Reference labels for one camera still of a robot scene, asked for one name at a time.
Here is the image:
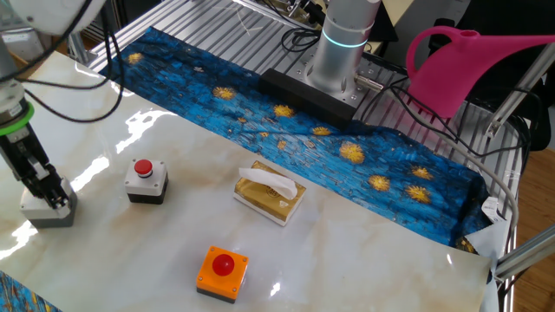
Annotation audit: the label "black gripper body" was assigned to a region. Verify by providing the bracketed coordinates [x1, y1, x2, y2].
[0, 125, 47, 181]

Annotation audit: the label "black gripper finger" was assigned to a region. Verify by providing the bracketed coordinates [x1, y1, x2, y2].
[21, 168, 57, 210]
[36, 160, 70, 207]

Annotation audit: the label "grey box red button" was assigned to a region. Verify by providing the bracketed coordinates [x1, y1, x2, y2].
[19, 175, 79, 230]

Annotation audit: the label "white box raised red button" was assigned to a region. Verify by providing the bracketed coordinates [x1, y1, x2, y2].
[124, 159, 169, 205]

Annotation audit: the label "orange box red mushroom button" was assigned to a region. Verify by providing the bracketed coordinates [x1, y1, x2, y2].
[195, 245, 250, 304]

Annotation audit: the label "gold tissue box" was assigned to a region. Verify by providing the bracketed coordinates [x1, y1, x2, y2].
[232, 159, 307, 228]

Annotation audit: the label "white tissue sheet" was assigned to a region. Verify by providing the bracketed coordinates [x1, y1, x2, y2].
[238, 166, 299, 201]

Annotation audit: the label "blue starry painting cloth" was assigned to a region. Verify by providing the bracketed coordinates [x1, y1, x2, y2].
[0, 26, 493, 312]

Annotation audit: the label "marble pattern mat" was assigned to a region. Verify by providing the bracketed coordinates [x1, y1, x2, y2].
[0, 51, 513, 312]

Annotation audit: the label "pink watering can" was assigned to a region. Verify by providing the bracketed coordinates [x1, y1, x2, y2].
[405, 24, 555, 120]

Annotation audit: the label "white paper label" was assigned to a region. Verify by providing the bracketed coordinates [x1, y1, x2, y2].
[480, 197, 506, 224]

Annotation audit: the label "aluminium profile bar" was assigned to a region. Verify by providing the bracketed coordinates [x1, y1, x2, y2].
[484, 42, 555, 140]
[493, 223, 555, 281]

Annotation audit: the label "green flange ring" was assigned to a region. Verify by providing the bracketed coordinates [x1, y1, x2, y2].
[0, 101, 36, 138]

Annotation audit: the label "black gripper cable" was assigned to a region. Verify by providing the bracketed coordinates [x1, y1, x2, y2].
[0, 0, 127, 126]

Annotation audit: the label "black coiled cable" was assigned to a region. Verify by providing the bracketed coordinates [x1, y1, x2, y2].
[277, 25, 324, 54]

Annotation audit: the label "grey table cable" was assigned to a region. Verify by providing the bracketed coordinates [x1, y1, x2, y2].
[388, 88, 520, 244]

